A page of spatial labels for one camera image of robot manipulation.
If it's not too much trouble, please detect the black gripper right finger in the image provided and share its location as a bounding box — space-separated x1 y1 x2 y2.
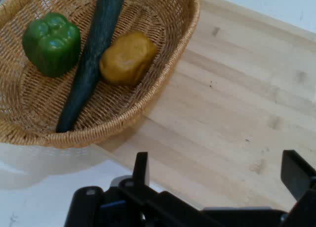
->
280 150 316 227

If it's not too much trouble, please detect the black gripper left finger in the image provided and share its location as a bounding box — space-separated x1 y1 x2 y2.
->
118 151 207 227

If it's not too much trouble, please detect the dark green cucumber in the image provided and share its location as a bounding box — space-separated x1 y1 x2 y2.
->
55 0 127 133

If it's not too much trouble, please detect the bamboo cutting board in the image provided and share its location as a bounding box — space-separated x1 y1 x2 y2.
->
95 0 316 213

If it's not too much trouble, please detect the yellow-brown potato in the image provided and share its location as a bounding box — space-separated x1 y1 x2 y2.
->
99 31 158 86

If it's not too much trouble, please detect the green bell pepper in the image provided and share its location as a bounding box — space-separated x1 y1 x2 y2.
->
22 12 81 78

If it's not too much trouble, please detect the woven wicker basket with handles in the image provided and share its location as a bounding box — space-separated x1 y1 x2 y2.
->
0 0 201 149

